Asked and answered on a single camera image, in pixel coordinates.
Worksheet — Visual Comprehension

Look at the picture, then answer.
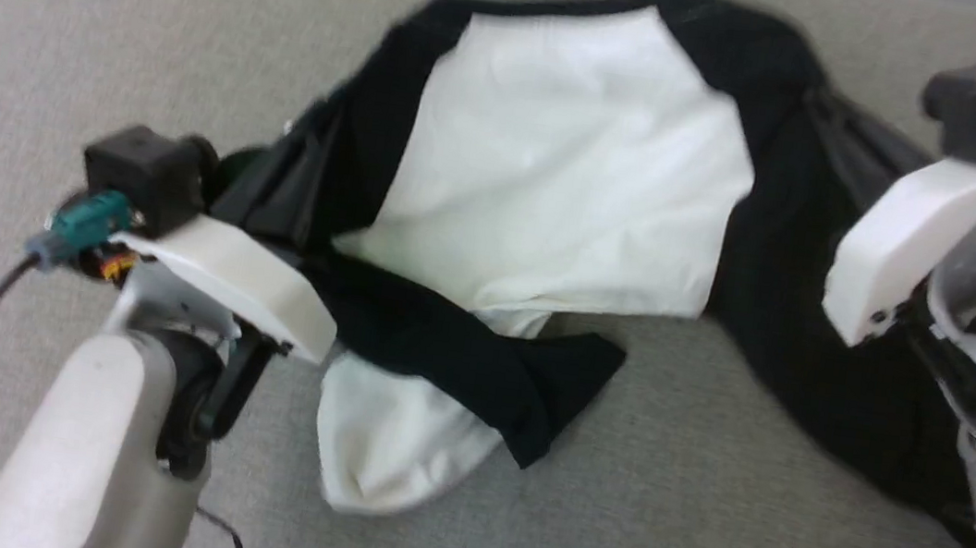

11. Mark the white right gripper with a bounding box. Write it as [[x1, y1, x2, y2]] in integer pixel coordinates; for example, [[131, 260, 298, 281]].
[[816, 134, 976, 364]]

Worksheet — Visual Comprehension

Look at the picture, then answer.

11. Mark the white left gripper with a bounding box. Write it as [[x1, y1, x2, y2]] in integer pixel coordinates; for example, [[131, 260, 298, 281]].
[[98, 205, 350, 368]]

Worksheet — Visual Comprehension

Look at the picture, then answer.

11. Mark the black and white t-shirt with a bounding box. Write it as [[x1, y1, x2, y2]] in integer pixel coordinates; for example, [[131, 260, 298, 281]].
[[177, 0, 976, 548]]

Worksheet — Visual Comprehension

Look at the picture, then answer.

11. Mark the grey fabric sofa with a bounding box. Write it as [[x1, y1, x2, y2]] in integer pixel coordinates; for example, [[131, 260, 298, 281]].
[[0, 0, 976, 548]]

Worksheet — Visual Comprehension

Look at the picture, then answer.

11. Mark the teal left camera connector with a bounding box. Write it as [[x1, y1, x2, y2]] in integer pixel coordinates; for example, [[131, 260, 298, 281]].
[[24, 181, 138, 277]]

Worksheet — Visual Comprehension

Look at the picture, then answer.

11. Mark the thin dark wire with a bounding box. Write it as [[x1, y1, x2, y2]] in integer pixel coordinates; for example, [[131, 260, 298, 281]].
[[189, 505, 255, 548]]

